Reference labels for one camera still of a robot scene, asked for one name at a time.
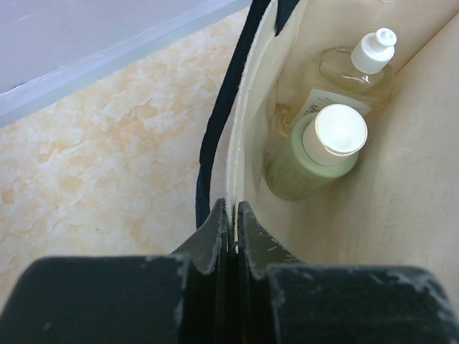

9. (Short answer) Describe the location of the olive green bottle cream cap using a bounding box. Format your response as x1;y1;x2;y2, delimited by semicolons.
265;104;368;201

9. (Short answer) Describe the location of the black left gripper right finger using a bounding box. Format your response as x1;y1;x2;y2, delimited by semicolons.
237;201;458;343

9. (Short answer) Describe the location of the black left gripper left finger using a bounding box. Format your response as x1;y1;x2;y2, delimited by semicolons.
1;200;228;343

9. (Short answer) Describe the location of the cream canvas tote bag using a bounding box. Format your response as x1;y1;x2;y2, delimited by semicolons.
195;0;459;277

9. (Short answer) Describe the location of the amber liquid clear bottle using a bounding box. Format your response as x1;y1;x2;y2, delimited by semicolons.
277;28;397;137

